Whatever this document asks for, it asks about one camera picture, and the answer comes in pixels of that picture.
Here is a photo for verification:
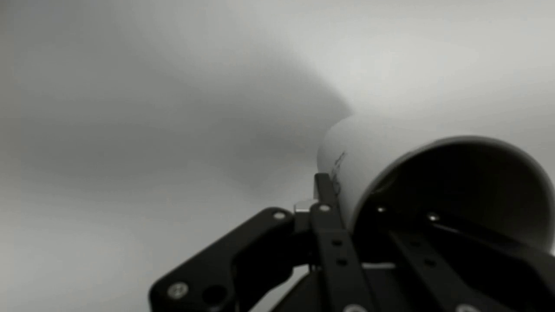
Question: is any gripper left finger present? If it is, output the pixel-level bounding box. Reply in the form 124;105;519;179
148;173;377;312

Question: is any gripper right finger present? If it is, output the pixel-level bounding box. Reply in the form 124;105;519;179
374;204;555;312

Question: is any white cup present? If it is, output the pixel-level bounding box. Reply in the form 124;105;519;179
317;114;555;266

